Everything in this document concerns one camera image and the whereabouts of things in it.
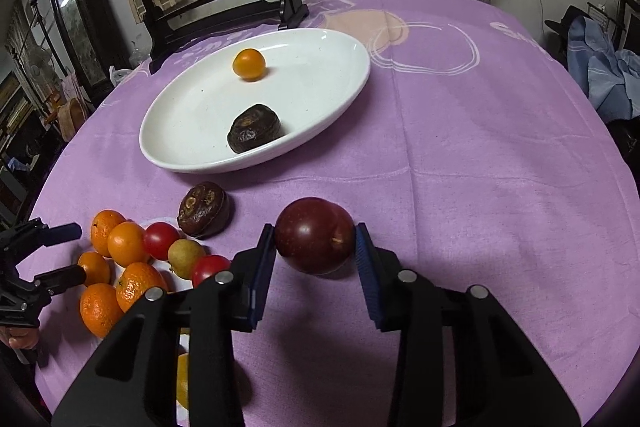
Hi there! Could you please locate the yellow green round fruit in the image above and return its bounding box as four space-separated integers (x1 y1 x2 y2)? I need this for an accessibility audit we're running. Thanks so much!
176 353 189 410

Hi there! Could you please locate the orange mandarin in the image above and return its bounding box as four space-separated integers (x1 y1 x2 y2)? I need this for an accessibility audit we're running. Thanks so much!
115 262 168 312
107 221 149 268
77 251 113 286
79 283 124 338
90 209 126 257

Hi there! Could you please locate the smooth dark red plum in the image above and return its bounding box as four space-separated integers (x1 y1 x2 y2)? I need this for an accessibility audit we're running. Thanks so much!
274 197 356 275

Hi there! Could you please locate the wrinkled dark passion fruit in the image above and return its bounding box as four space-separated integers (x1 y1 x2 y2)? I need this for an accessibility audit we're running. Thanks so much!
227 104 282 154

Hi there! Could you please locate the small orange kumquat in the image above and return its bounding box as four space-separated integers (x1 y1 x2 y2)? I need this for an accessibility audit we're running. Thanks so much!
232 49 267 81

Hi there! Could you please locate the person's left hand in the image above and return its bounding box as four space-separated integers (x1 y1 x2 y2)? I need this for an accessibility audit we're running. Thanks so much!
0 326 39 350

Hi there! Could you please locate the red cherry tomato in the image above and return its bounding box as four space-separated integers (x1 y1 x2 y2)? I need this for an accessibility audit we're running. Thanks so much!
142 222 180 261
191 255 231 287

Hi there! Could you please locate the tan longan fruit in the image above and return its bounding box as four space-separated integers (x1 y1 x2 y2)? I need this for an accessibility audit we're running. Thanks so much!
167 239 206 280

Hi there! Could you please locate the dark passion fruit on table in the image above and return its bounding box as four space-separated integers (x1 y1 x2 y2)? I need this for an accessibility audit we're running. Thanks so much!
177 181 231 239

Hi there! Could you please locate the dark wooden cabinet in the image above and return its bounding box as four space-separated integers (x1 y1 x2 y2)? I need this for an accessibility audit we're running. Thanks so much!
50 0 129 103

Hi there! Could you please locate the purple tablecloth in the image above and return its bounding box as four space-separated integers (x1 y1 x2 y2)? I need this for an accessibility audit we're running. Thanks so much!
33 0 639 426

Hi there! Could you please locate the white oval plate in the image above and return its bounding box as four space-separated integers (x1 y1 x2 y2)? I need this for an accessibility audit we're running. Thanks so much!
139 28 371 173

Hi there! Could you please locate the blue cloth pile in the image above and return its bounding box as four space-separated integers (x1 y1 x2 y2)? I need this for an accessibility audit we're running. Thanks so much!
567 16 639 124

